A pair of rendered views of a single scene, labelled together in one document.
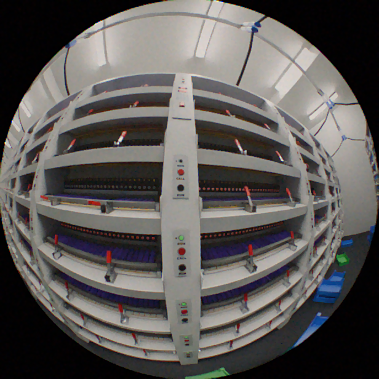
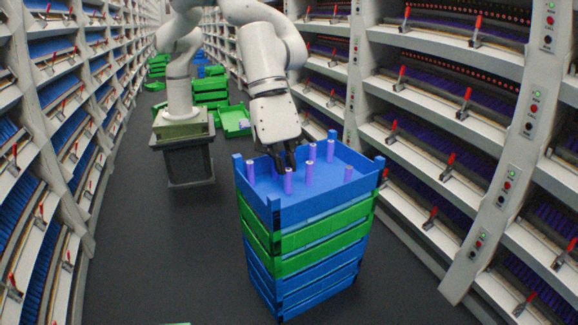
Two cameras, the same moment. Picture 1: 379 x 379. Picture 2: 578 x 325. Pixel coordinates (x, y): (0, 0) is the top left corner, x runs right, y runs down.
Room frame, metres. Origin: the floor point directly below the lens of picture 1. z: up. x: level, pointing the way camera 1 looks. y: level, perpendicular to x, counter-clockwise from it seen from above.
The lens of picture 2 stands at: (-0.23, -0.96, 0.78)
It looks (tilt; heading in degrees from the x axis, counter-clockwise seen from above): 30 degrees down; 77
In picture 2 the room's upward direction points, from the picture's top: straight up
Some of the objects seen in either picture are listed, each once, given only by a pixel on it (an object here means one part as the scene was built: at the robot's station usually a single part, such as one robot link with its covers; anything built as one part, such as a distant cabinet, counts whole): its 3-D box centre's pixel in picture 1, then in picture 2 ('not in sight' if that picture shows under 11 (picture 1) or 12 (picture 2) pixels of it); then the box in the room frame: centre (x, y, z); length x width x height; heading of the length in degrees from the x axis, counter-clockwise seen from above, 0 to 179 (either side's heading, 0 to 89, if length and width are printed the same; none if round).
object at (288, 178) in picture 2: not in sight; (288, 180); (-0.11, -0.46, 0.44); 0.02 x 0.02 x 0.06
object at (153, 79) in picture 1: (132, 86); not in sight; (0.31, 0.38, 1.79); 2.19 x 0.20 x 0.03; 100
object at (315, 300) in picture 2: not in sight; (303, 275); (-0.06, -0.44, 0.04); 0.30 x 0.20 x 0.08; 18
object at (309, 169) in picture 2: not in sight; (309, 173); (-0.06, -0.44, 0.44); 0.02 x 0.02 x 0.06
